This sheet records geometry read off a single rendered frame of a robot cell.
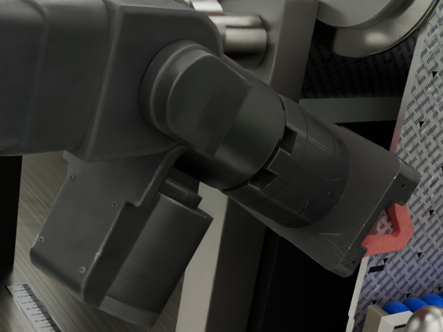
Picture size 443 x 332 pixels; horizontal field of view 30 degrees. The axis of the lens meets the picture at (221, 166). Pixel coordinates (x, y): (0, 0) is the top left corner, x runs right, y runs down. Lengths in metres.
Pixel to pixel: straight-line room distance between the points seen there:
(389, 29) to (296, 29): 0.06
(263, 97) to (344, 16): 0.12
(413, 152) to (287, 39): 0.10
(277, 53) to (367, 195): 0.12
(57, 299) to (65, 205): 0.37
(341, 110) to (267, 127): 0.63
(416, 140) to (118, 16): 0.25
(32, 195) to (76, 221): 0.57
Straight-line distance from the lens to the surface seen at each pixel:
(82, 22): 0.27
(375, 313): 0.51
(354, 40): 0.49
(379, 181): 0.41
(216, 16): 0.48
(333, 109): 1.01
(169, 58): 0.29
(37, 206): 0.90
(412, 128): 0.48
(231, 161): 0.37
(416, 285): 0.55
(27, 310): 0.72
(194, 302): 0.57
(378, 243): 0.49
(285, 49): 0.50
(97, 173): 0.36
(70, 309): 0.72
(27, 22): 0.26
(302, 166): 0.40
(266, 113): 0.38
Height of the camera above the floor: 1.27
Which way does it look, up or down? 20 degrees down
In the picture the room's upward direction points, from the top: 10 degrees clockwise
